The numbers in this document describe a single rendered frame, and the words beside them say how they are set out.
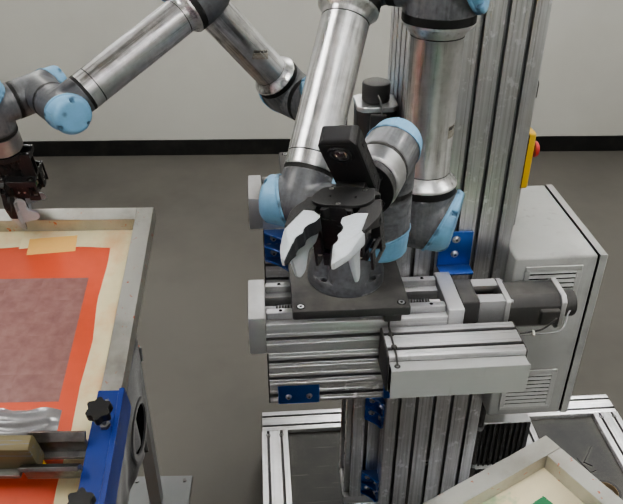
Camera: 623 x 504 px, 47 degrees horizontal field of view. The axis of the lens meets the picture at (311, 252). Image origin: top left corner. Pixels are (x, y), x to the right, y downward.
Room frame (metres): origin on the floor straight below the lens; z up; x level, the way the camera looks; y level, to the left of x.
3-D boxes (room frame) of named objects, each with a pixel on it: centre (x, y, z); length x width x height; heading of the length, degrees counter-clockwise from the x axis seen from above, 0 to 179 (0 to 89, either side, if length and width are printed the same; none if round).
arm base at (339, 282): (1.17, -0.07, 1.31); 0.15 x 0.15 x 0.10
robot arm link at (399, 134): (0.88, -0.10, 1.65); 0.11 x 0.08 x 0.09; 160
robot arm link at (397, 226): (0.89, -0.09, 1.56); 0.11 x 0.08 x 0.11; 70
